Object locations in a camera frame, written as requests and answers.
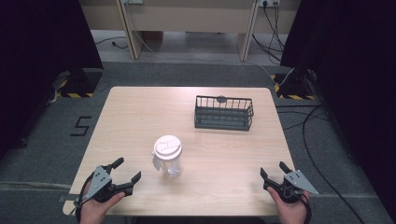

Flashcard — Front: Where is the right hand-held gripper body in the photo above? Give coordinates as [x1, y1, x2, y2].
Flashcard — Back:
[263, 169, 319, 204]

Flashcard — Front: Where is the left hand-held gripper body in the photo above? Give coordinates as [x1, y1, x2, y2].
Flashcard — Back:
[81, 165, 134, 203]

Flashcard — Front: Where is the clear cup with white lid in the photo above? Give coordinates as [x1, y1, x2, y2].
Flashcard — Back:
[151, 134, 183, 179]

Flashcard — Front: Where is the dark green wire basket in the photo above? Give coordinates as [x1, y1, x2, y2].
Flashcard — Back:
[193, 94, 255, 132]

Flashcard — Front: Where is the person's left hand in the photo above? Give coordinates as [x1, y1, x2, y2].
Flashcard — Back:
[79, 180, 126, 224]

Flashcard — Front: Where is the person's right hand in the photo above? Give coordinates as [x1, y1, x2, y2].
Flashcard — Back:
[266, 186, 312, 224]

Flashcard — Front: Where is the black stand base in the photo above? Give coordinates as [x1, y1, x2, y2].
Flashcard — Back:
[271, 66, 318, 101]
[51, 68, 104, 99]

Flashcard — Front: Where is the black curtain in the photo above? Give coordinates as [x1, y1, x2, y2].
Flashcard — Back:
[0, 0, 105, 160]
[279, 0, 396, 216]

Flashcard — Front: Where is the black wrist strap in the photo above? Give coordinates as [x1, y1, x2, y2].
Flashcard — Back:
[74, 173, 95, 224]
[297, 190, 313, 224]

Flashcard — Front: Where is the black cable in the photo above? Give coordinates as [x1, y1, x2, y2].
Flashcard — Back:
[251, 3, 286, 63]
[301, 105, 366, 224]
[94, 36, 129, 50]

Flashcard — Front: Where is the beige wooden desk frame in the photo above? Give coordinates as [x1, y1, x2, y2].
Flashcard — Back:
[78, 0, 302, 62]

